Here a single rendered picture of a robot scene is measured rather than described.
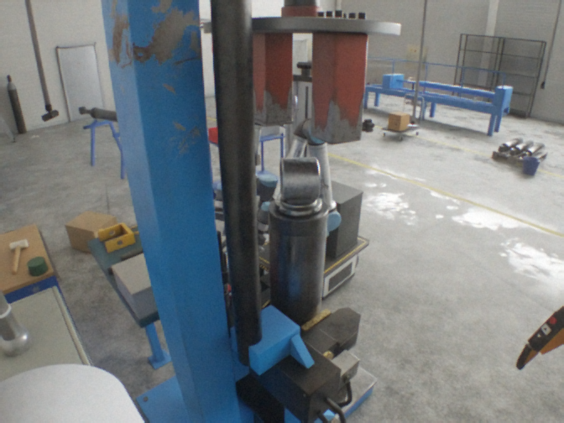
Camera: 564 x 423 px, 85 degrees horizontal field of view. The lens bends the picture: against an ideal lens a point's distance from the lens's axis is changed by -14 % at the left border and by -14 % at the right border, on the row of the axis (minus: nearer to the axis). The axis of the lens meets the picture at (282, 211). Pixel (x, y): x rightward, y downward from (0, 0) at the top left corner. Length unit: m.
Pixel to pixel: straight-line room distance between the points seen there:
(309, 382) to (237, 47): 0.96
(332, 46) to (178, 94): 0.38
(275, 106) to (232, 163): 0.51
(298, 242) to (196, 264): 0.39
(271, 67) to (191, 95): 0.47
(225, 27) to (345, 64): 0.32
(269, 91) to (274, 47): 0.15
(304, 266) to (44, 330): 0.86
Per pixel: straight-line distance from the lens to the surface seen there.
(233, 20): 0.75
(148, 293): 1.42
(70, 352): 0.69
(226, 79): 0.75
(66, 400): 0.51
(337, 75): 0.91
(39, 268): 2.15
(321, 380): 1.18
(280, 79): 1.26
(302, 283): 1.32
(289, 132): 2.69
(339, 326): 1.46
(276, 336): 1.16
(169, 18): 0.80
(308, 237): 1.21
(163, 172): 0.83
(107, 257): 1.90
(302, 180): 1.14
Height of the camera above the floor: 2.04
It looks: 27 degrees down
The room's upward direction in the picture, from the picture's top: straight up
